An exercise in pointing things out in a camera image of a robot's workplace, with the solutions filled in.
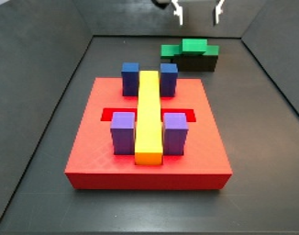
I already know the purple block right front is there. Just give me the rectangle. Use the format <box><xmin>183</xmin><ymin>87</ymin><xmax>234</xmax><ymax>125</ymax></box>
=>
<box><xmin>163</xmin><ymin>113</ymin><xmax>188</xmax><ymax>155</ymax></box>

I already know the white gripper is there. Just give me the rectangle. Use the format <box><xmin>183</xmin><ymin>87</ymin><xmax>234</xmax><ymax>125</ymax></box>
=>
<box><xmin>152</xmin><ymin>0</ymin><xmax>226</xmax><ymax>26</ymax></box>

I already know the blue block right rear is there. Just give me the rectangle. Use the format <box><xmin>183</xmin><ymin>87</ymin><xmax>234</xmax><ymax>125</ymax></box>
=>
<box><xmin>160</xmin><ymin>63</ymin><xmax>178</xmax><ymax>97</ymax></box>

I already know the yellow long bar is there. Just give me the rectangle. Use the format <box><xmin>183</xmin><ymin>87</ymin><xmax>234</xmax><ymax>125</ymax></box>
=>
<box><xmin>135</xmin><ymin>71</ymin><xmax>163</xmax><ymax>165</ymax></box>

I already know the purple block left front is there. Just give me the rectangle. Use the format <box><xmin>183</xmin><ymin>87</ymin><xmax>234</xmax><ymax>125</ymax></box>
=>
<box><xmin>111</xmin><ymin>112</ymin><xmax>135</xmax><ymax>155</ymax></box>

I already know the blue block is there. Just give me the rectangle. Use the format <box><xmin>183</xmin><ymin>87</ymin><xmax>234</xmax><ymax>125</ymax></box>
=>
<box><xmin>121</xmin><ymin>62</ymin><xmax>140</xmax><ymax>96</ymax></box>
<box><xmin>160</xmin><ymin>63</ymin><xmax>178</xmax><ymax>97</ymax></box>

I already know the purple block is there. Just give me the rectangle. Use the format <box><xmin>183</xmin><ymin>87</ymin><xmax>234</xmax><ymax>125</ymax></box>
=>
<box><xmin>163</xmin><ymin>113</ymin><xmax>188</xmax><ymax>155</ymax></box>
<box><xmin>111</xmin><ymin>112</ymin><xmax>135</xmax><ymax>155</ymax></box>

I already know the black fixture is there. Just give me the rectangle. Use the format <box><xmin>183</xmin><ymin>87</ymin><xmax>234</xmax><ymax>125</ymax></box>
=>
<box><xmin>171</xmin><ymin>55</ymin><xmax>218</xmax><ymax>73</ymax></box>

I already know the red base board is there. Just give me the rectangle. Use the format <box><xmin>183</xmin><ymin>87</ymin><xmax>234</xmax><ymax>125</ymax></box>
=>
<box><xmin>65</xmin><ymin>78</ymin><xmax>232</xmax><ymax>190</ymax></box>

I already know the green bridge-shaped block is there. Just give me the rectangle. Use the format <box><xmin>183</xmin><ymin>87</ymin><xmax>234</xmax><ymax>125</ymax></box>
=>
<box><xmin>160</xmin><ymin>39</ymin><xmax>219</xmax><ymax>59</ymax></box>

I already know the blue block left rear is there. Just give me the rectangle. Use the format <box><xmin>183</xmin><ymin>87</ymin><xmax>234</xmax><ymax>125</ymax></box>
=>
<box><xmin>121</xmin><ymin>62</ymin><xmax>140</xmax><ymax>96</ymax></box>

